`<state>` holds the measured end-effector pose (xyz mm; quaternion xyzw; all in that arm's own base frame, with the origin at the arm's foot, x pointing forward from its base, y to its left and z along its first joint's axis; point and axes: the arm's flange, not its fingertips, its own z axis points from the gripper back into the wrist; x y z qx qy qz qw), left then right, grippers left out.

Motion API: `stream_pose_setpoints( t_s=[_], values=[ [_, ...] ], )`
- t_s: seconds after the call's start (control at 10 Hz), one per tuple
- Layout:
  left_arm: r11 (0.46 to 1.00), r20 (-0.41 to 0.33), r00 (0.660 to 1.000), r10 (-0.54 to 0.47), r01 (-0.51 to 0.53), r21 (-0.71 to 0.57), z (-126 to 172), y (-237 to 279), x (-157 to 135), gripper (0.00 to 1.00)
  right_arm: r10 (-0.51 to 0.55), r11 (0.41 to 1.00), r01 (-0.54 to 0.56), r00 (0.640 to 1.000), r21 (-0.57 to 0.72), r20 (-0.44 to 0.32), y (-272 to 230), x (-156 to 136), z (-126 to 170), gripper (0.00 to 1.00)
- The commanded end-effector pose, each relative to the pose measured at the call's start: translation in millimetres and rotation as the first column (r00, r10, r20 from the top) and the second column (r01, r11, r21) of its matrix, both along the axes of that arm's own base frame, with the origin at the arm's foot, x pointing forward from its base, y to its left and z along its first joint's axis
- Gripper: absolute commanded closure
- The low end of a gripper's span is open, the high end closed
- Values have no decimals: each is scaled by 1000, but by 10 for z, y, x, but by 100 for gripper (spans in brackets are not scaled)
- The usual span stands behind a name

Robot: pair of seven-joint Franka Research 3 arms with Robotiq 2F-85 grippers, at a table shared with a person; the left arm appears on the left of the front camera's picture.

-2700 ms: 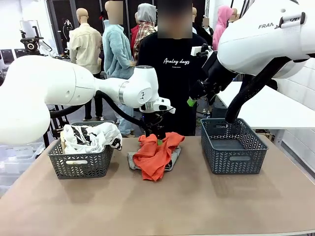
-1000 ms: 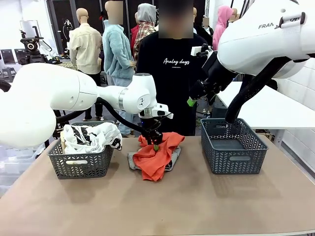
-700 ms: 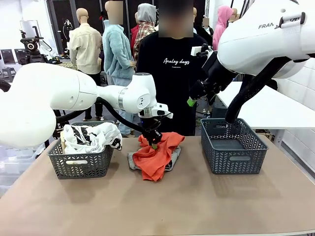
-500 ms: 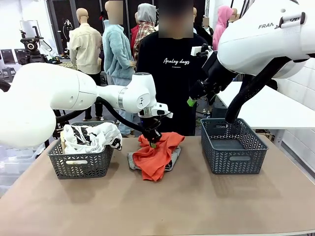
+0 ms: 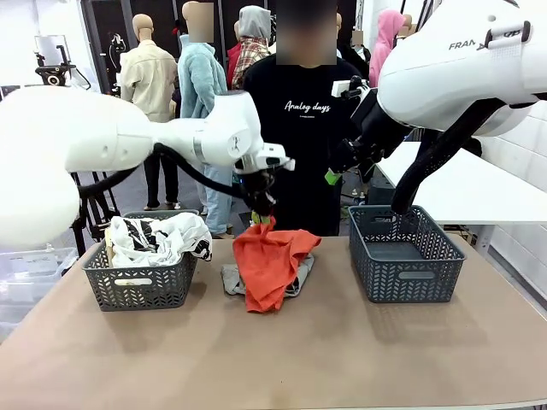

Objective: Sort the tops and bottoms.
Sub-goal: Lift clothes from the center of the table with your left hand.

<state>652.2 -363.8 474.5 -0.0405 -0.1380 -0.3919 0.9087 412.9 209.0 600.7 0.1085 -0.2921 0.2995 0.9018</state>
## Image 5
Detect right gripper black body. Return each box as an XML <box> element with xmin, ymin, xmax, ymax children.
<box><xmin>346</xmin><ymin>98</ymin><xmax>412</xmax><ymax>173</ymax></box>

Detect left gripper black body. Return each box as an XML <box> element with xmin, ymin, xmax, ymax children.
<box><xmin>238</xmin><ymin>164</ymin><xmax>281</xmax><ymax>206</ymax></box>

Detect orange T-shirt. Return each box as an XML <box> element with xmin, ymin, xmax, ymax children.
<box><xmin>232</xmin><ymin>216</ymin><xmax>323</xmax><ymax>314</ymax></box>

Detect grey pants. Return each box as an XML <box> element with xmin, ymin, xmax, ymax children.
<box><xmin>220</xmin><ymin>253</ymin><xmax>315</xmax><ymax>299</ymax></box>

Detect white black-print T-shirt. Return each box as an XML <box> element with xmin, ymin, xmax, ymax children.
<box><xmin>109</xmin><ymin>212</ymin><xmax>214</xmax><ymax>268</ymax></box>

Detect person in black T-shirt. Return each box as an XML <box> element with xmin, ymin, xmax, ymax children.
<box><xmin>242</xmin><ymin>0</ymin><xmax>373</xmax><ymax>237</ymax></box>

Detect pink hoodie mannequin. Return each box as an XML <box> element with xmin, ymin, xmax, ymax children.
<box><xmin>368</xmin><ymin>9</ymin><xmax>414</xmax><ymax>90</ymax></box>

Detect large white table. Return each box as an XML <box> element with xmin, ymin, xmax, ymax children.
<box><xmin>374</xmin><ymin>140</ymin><xmax>547</xmax><ymax>226</ymax></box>

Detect grey plastic lattice basket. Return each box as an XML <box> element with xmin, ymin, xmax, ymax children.
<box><xmin>82</xmin><ymin>208</ymin><xmax>202</xmax><ymax>312</ymax></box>
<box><xmin>348</xmin><ymin>204</ymin><xmax>468</xmax><ymax>304</ymax></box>

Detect blue fleece mannequin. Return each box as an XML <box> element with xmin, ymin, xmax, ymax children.
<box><xmin>176</xmin><ymin>0</ymin><xmax>235</xmax><ymax>238</ymax></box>

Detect grey hood plaid mannequin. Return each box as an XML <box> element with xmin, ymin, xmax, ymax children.
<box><xmin>225</xmin><ymin>4</ymin><xmax>274</xmax><ymax>91</ymax></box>

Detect beige shirt mannequin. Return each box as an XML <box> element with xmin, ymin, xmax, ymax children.
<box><xmin>118</xmin><ymin>13</ymin><xmax>180</xmax><ymax>211</ymax></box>

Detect black tripod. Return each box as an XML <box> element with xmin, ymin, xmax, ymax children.
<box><xmin>69</xmin><ymin>170</ymin><xmax>121</xmax><ymax>258</ymax></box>

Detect clear plastic storage bin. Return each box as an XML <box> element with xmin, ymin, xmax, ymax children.
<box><xmin>0</xmin><ymin>246</ymin><xmax>81</xmax><ymax>343</ymax></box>

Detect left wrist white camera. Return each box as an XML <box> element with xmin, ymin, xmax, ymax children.
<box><xmin>233</xmin><ymin>143</ymin><xmax>297</xmax><ymax>173</ymax></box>

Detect wrist white camera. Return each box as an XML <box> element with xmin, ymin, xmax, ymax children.
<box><xmin>331</xmin><ymin>78</ymin><xmax>371</xmax><ymax>103</ymax></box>
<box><xmin>233</xmin><ymin>143</ymin><xmax>297</xmax><ymax>173</ymax></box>

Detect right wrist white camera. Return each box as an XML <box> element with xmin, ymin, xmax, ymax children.
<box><xmin>331</xmin><ymin>78</ymin><xmax>371</xmax><ymax>103</ymax></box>

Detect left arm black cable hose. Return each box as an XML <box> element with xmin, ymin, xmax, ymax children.
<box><xmin>74</xmin><ymin>143</ymin><xmax>257</xmax><ymax>202</ymax></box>

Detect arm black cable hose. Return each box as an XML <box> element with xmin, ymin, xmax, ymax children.
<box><xmin>74</xmin><ymin>143</ymin><xmax>257</xmax><ymax>202</ymax></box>
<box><xmin>390</xmin><ymin>98</ymin><xmax>506</xmax><ymax>215</ymax></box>

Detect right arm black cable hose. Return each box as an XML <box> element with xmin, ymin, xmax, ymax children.
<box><xmin>390</xmin><ymin>98</ymin><xmax>506</xmax><ymax>215</ymax></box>

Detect black camera gimbal stand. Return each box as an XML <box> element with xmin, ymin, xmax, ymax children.
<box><xmin>32</xmin><ymin>34</ymin><xmax>91</xmax><ymax>90</ymax></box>

